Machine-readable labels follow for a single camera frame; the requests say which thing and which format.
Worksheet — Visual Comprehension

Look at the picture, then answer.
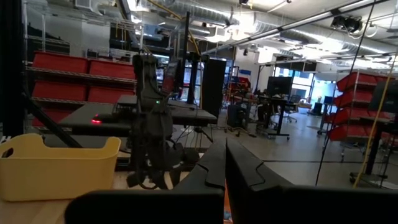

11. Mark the yellow cable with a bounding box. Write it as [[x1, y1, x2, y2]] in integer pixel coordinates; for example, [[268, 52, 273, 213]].
[[353, 55, 397, 189]]

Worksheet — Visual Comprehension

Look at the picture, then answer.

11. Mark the long black cable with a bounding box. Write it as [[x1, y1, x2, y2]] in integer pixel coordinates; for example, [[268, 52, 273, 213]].
[[314, 0, 376, 187]]

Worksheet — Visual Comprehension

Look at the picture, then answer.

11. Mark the black computer mouse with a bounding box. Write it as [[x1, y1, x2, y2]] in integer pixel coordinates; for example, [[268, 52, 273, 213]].
[[90, 113, 118, 124]]

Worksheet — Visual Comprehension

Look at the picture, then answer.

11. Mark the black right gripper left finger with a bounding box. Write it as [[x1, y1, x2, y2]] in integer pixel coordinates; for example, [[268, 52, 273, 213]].
[[65, 139, 226, 224]]

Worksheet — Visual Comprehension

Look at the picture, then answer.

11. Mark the black side table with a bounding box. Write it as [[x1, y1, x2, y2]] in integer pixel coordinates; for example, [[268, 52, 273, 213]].
[[357, 114, 398, 187]]

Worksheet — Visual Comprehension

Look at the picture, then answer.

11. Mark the red tilted storage bin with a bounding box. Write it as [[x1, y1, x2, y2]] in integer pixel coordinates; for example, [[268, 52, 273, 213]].
[[334, 90, 374, 108], [328, 124, 371, 141], [336, 72, 379, 93], [331, 107, 371, 125]]

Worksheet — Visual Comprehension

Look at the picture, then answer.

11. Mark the black desktop monitor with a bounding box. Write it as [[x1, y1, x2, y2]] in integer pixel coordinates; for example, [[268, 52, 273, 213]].
[[266, 76, 294, 96]]

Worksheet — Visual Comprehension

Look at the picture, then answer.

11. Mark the black computer tower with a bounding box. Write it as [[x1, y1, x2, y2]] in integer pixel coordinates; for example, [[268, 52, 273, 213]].
[[226, 104, 246, 128]]

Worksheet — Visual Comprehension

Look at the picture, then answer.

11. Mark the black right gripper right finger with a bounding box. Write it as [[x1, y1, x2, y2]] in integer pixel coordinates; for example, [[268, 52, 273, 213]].
[[226, 139, 398, 224]]

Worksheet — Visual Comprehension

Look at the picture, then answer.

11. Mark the black camera with white cables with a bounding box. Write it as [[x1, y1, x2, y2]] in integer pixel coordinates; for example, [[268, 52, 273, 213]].
[[330, 15, 364, 34]]

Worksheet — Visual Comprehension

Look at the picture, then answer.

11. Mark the black desk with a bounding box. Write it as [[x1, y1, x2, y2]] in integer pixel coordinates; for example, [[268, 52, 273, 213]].
[[57, 95, 218, 138]]

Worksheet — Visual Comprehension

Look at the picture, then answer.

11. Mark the black standing monitor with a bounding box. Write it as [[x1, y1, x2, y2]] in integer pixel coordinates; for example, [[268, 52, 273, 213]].
[[368, 79, 398, 113]]

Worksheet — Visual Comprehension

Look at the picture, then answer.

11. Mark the metal wire shelf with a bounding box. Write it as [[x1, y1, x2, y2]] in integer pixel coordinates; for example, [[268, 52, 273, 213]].
[[24, 30, 137, 131]]

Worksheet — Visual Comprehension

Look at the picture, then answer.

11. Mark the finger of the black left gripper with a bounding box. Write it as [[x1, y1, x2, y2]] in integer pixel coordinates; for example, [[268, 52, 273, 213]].
[[169, 167, 183, 188], [148, 170, 165, 190]]

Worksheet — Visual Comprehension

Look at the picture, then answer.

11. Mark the black frame beam with lights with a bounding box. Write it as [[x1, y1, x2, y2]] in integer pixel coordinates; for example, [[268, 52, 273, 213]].
[[203, 0, 391, 56]]

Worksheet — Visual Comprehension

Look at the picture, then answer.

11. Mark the yellow plastic bin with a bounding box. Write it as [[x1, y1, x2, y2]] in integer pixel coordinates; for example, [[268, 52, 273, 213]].
[[0, 133, 122, 202]]

